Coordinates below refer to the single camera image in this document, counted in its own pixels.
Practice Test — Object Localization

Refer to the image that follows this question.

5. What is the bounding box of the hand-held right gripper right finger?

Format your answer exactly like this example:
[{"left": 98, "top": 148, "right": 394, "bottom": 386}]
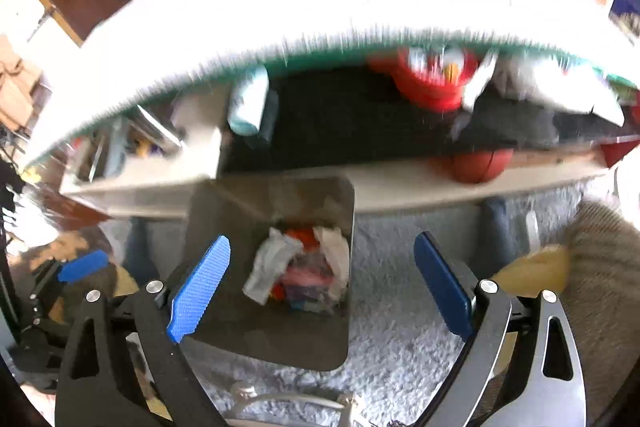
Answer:
[{"left": 414, "top": 231, "right": 587, "bottom": 427}]

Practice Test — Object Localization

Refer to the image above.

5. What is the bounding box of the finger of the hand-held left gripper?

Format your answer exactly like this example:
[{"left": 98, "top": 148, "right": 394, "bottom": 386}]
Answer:
[{"left": 27, "top": 250, "right": 110, "bottom": 328}]

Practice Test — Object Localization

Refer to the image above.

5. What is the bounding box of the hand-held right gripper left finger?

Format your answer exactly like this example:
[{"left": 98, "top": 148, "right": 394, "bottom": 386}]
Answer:
[{"left": 54, "top": 235, "right": 232, "bottom": 427}]

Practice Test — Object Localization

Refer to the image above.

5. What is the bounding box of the grey trash bin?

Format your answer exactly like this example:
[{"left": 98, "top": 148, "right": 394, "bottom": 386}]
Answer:
[{"left": 180, "top": 177, "right": 357, "bottom": 372}]

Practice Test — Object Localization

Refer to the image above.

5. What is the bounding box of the white plastic wrapper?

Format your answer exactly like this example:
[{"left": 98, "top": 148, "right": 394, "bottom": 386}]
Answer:
[{"left": 315, "top": 227, "right": 352, "bottom": 303}]

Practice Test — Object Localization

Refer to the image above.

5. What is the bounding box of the yellow cloth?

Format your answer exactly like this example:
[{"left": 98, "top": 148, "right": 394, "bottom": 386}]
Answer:
[{"left": 492, "top": 246, "right": 572, "bottom": 294}]

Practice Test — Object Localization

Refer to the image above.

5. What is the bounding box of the white table shelf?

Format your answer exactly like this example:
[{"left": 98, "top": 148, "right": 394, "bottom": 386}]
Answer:
[{"left": 60, "top": 92, "right": 622, "bottom": 219}]

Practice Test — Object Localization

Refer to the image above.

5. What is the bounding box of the orange basketball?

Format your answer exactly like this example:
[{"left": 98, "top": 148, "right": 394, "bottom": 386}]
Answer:
[{"left": 450, "top": 149, "right": 516, "bottom": 184}]

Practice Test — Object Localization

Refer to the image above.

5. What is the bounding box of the beige ribbed cushion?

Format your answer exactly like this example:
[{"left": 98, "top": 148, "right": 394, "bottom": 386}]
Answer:
[{"left": 565, "top": 201, "right": 640, "bottom": 410}]

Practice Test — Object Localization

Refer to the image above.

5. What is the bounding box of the black cloth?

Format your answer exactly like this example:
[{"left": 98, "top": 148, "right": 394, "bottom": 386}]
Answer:
[{"left": 452, "top": 97, "right": 562, "bottom": 148}]

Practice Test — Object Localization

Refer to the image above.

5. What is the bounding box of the white plastic bottle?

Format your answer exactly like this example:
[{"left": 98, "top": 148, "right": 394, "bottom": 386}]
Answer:
[{"left": 227, "top": 66, "right": 272, "bottom": 136}]

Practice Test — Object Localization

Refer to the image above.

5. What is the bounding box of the red round container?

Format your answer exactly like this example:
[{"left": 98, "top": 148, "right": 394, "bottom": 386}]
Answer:
[{"left": 369, "top": 47, "right": 484, "bottom": 110}]

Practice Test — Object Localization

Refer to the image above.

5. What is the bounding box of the white plastic bag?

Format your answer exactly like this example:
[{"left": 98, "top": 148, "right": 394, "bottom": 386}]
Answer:
[{"left": 462, "top": 52, "right": 627, "bottom": 128}]

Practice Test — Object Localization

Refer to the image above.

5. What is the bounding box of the white cable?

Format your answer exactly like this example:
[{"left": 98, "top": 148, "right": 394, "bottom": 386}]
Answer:
[{"left": 225, "top": 381, "right": 372, "bottom": 427}]

